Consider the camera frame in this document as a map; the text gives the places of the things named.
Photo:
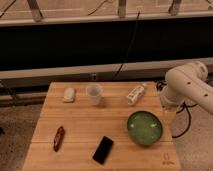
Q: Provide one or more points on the white plastic bottle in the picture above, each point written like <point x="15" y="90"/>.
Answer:
<point x="135" y="94"/>

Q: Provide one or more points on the clear plastic cup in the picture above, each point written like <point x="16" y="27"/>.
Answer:
<point x="94" y="92"/>

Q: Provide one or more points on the green bowl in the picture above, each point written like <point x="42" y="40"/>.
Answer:
<point x="144" y="128"/>

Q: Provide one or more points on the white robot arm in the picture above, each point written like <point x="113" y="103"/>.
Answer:
<point x="187" y="81"/>

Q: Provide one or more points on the red brown snack bar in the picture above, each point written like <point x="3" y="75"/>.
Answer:
<point x="58" y="138"/>

